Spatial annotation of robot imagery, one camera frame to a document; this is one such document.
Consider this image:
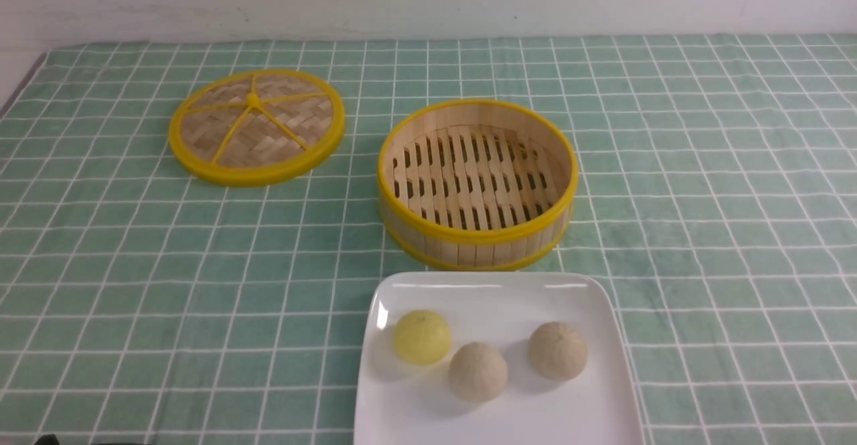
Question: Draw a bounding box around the yellow steamed bun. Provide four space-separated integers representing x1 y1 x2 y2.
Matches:
392 310 453 366

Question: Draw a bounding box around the white steamed bun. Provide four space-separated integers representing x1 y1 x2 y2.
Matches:
447 342 509 404

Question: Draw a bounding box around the beige steamed bun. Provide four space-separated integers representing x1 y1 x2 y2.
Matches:
528 322 589 381

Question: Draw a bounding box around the white square plate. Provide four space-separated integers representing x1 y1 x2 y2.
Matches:
353 272 645 444

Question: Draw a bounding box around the yellow bamboo steamer basket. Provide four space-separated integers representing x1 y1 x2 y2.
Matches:
376 100 580 271

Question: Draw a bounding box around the yellow bamboo steamer lid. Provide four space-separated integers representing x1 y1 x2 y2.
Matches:
167 69 345 187

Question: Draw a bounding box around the green checkered tablecloth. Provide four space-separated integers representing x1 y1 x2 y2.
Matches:
1 34 856 444

